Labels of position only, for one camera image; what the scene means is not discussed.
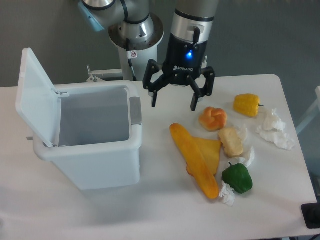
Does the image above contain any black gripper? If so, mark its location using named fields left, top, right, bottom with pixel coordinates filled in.
left=142, top=34, right=216, bottom=112

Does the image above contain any white plastic trash can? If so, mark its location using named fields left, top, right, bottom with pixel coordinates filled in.
left=15, top=48, right=143, bottom=190

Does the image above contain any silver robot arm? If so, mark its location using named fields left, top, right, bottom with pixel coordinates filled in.
left=78, top=0, right=219, bottom=111

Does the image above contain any round knotted bread roll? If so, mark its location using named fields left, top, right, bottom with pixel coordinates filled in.
left=198, top=107, right=228, bottom=132

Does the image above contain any yellow bell pepper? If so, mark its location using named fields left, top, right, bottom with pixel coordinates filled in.
left=233, top=93, right=264, bottom=117

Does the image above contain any long orange baguette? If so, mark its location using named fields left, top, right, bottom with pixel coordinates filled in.
left=169, top=123, right=220, bottom=200

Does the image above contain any rectangular beige bread piece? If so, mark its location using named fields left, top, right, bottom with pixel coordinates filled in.
left=218, top=127, right=244, bottom=158

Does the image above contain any crumpled tissue under bread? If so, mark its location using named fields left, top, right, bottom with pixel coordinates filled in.
left=229, top=124, right=256, bottom=168

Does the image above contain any large crumpled white tissue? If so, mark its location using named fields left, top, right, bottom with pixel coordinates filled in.
left=255, top=108, right=295, bottom=151

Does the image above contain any green bell pepper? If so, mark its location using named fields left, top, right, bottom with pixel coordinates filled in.
left=222, top=162, right=253, bottom=194

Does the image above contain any small crumpled white tissue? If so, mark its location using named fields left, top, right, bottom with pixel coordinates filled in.
left=219, top=181, right=235, bottom=207

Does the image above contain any black device at edge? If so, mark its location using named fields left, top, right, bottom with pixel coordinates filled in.
left=301, top=203, right=320, bottom=229

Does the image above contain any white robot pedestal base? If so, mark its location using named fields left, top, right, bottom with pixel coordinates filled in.
left=89, top=42, right=158, bottom=81

